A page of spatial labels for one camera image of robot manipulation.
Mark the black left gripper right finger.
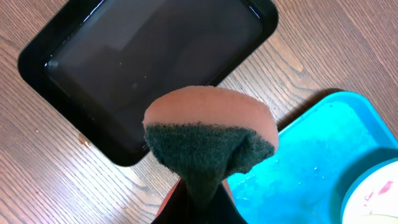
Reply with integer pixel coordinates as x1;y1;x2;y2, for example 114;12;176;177
206;184;247;224

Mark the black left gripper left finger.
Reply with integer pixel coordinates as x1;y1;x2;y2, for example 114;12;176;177
152;179;199;224

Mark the pink green scrub sponge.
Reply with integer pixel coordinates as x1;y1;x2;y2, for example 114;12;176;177
142;86;279;208

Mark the light blue plate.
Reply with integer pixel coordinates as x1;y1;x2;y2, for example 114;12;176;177
340;158;397;224

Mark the teal plastic serving tray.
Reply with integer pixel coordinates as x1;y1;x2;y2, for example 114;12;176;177
228;91;397;223

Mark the black rectangular water tray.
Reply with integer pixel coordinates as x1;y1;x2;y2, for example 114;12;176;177
17;0;279;166

